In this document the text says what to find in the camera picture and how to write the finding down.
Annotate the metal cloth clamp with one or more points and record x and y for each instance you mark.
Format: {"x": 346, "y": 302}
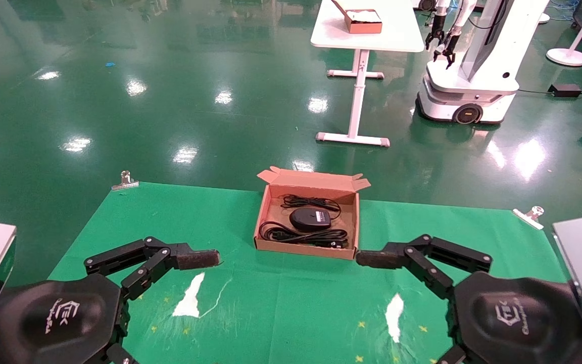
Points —
{"x": 125, "y": 183}
{"x": 528, "y": 217}

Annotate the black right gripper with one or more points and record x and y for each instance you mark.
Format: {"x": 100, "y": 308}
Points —
{"x": 518, "y": 318}

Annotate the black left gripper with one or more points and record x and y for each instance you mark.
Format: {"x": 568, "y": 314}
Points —
{"x": 58, "y": 318}

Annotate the white round stand base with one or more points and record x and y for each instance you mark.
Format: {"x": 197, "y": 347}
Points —
{"x": 566, "y": 55}

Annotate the small cardboard box white contents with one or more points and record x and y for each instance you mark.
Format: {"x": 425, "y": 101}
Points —
{"x": 364, "y": 23}

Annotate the open brown cardboard box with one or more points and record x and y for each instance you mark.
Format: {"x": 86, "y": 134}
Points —
{"x": 311, "y": 184}

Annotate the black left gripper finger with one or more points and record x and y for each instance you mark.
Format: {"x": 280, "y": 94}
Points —
{"x": 195, "y": 258}

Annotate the white standing table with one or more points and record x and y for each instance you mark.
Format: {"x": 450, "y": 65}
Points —
{"x": 397, "y": 35}

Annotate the white wheeled robot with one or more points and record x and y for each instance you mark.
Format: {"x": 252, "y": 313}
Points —
{"x": 488, "y": 65}

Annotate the white robot arm black gripper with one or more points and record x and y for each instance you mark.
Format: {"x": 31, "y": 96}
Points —
{"x": 435, "y": 30}
{"x": 451, "y": 43}

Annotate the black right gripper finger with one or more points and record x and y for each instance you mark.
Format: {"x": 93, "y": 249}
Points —
{"x": 382, "y": 258}

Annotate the green table cloth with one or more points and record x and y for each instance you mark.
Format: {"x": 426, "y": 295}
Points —
{"x": 296, "y": 303}

